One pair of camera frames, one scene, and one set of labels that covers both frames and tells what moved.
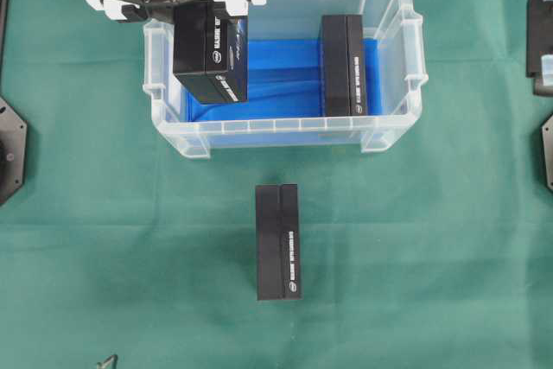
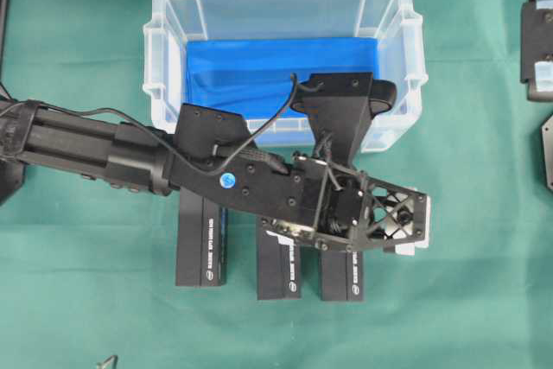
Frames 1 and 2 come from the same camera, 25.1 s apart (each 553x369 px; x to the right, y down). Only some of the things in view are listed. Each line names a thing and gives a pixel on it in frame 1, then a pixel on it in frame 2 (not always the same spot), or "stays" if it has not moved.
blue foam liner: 284,81 stays
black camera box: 344,66 → 341,276
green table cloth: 433,251 stays
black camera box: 277,242 stays
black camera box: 211,52 → 201,240
